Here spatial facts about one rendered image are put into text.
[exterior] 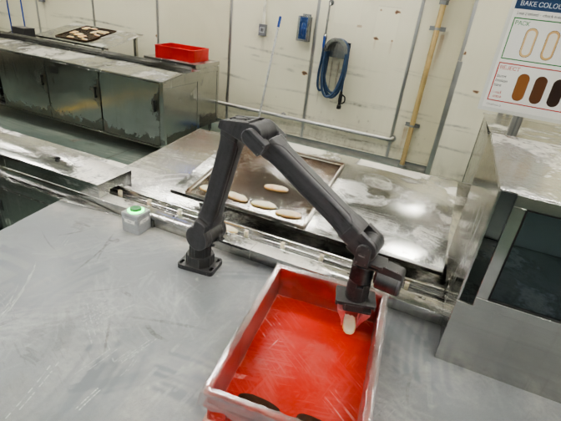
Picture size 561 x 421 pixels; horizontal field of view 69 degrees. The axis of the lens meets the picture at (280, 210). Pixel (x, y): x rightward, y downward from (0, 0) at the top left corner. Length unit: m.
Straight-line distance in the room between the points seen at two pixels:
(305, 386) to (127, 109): 3.75
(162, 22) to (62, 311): 5.20
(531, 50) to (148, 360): 1.73
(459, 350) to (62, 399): 0.92
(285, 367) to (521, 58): 1.50
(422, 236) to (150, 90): 3.20
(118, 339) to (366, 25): 4.33
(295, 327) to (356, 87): 4.09
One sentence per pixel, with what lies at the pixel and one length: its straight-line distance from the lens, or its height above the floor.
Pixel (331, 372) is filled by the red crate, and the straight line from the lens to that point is 1.06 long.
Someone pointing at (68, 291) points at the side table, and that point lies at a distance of 1.29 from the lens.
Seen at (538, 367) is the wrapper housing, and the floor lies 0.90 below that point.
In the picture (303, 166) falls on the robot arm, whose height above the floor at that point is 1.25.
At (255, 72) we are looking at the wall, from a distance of 5.42.
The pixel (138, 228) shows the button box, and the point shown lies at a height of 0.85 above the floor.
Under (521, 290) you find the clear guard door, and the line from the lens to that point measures 1.07.
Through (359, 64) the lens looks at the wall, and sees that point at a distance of 4.96.
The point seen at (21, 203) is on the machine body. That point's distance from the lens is 2.06.
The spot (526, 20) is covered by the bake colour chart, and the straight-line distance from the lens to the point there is 1.96.
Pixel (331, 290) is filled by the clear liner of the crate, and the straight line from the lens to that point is 1.17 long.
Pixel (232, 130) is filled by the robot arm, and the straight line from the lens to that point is 1.03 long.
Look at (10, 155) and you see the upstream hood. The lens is 2.00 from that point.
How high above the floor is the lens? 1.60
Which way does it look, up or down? 27 degrees down
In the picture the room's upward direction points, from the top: 7 degrees clockwise
